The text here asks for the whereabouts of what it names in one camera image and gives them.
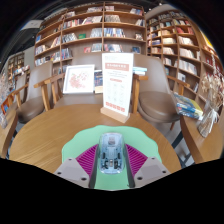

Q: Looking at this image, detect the small distant bookshelf unit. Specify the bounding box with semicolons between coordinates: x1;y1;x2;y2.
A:
6;51;26;81

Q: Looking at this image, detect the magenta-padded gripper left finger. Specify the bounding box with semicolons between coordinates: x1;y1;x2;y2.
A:
53;143;99;189

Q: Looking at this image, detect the white sign on wooden stand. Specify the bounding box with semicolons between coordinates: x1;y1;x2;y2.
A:
99;52;135;124

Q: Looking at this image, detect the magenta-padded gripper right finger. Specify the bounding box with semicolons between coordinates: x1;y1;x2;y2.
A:
124;143;172;189

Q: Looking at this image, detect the green smiley mouse pad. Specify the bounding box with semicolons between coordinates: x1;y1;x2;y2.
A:
61;124;164;192

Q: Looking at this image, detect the glass vase with dried flowers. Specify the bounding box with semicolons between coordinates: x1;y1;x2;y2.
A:
196;73;224;138

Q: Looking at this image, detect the wide wooden bookshelf unit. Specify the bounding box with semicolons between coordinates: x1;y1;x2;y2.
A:
33;2;148;76

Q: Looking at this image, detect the curved wooden bookshelf unit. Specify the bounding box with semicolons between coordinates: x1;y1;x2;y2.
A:
144;9;224;101

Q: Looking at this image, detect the transparent computer mouse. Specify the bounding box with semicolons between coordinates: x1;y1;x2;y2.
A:
96;132;128;175

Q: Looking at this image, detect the beige upholstered wooden armchair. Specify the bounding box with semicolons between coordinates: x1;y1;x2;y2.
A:
13;61;54;124
33;53;149;114
133;54;191;131

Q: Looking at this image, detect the stack of light blue books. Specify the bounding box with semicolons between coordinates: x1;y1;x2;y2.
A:
133;66;148;76

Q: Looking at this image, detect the dark cover book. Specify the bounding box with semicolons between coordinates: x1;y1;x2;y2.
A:
93;69;104;94

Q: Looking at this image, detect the white framed floral picture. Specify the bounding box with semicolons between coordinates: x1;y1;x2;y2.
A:
62;64;96;95

